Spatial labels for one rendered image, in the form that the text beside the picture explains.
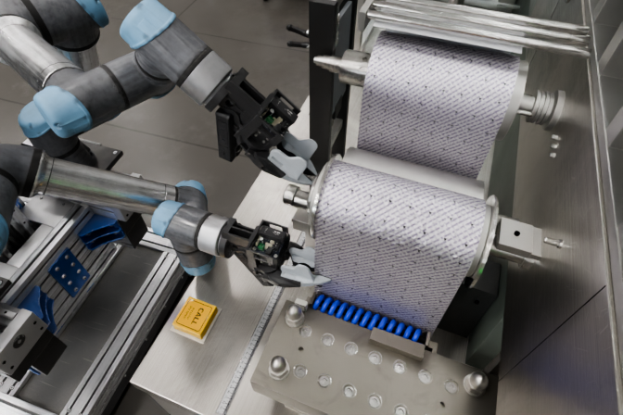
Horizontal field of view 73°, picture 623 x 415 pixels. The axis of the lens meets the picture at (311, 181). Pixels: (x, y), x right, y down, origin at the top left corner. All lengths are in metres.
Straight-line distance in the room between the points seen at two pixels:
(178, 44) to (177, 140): 2.13
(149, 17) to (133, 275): 1.44
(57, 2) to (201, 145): 1.74
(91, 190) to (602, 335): 0.84
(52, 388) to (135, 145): 1.47
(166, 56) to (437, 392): 0.68
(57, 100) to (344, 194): 0.43
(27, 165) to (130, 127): 2.06
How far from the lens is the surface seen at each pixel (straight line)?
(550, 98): 0.81
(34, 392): 1.90
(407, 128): 0.79
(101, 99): 0.70
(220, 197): 2.36
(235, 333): 0.97
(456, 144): 0.79
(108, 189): 0.94
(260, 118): 0.61
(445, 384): 0.82
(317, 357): 0.80
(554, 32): 0.79
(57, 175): 0.93
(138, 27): 0.65
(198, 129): 2.79
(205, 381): 0.95
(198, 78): 0.63
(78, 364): 1.87
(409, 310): 0.80
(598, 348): 0.47
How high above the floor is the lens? 1.79
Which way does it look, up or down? 49 degrees down
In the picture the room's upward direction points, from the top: straight up
